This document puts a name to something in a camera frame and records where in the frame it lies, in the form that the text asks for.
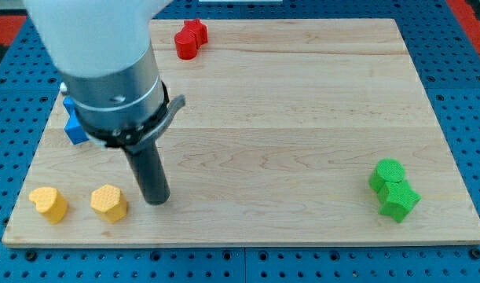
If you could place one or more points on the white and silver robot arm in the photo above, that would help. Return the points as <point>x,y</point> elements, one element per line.
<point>103,52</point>

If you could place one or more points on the light wooden board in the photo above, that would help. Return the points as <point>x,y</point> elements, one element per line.
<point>283,124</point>

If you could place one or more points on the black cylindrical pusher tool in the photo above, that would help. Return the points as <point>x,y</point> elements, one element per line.
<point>148,170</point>

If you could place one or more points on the red cylinder block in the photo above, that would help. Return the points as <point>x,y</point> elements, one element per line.
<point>186,45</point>

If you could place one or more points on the red star block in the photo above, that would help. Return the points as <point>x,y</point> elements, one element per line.
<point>198,29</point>

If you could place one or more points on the yellow hexagon block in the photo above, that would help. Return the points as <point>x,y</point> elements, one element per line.
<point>109,203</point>

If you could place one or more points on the green cylinder block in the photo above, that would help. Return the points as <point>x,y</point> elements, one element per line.
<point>386,170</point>

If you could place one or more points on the blue block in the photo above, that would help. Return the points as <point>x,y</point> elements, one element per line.
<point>72,128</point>

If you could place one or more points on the green star block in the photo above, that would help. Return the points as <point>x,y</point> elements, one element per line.
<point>397,199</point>

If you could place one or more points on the yellow heart block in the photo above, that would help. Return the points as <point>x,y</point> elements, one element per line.
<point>49,203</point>

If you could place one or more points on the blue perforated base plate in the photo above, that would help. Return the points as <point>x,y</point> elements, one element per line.
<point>443,38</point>

